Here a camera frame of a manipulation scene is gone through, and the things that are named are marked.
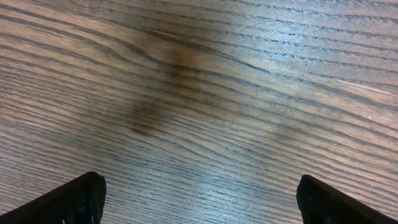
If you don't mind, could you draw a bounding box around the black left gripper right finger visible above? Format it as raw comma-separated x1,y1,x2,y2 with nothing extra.
296,175,397,224

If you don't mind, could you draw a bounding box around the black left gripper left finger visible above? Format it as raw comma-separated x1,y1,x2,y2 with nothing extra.
1,172,106,224

